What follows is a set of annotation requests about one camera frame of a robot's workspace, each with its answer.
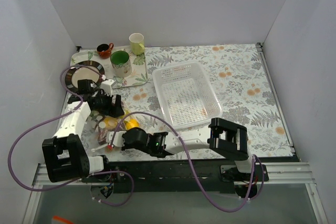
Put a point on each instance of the black rimmed ceramic plate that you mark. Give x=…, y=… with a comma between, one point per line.
x=78, y=73

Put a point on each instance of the floral serving tray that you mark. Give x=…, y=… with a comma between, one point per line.
x=110, y=69

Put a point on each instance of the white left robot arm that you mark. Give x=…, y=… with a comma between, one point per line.
x=65, y=157

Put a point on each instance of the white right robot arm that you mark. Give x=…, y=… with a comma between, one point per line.
x=226, y=138

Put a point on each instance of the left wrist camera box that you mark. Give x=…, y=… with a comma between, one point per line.
x=107, y=86

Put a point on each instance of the orange tipped object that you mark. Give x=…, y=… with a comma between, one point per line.
x=59, y=220

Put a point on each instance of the floral tablecloth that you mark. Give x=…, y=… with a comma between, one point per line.
x=237, y=76

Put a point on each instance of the pale yellow mug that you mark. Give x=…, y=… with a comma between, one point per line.
x=137, y=43

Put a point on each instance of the brown small teacup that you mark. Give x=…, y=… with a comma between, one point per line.
x=105, y=50

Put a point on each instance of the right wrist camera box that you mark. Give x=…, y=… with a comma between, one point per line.
x=115, y=139

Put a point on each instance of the green inside floral mug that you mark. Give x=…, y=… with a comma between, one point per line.
x=121, y=63

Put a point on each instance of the white perforated plastic basket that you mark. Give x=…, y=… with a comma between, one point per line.
x=185, y=94

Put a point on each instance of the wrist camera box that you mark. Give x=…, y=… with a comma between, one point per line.
x=115, y=139
x=107, y=86

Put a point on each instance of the polka dot zip top bag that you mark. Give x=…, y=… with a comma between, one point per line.
x=97, y=127

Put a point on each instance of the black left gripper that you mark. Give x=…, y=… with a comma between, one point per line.
x=115, y=106

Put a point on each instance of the yellow fake lemon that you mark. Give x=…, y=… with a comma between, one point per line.
x=131, y=123

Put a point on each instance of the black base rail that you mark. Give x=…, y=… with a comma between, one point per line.
x=215, y=175

